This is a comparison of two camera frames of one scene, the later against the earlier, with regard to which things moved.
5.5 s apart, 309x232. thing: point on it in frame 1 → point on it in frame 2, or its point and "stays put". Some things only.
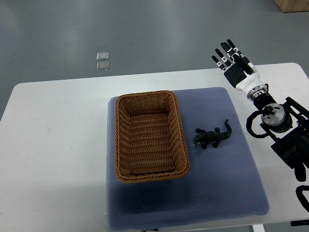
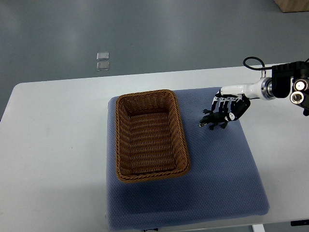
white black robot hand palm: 235,75 → 238,106
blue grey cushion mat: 221,185 stays put
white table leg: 258,228 stays put
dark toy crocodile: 204,137 → 213,118
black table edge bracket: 299,223 stays put
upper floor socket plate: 102,56 stays put
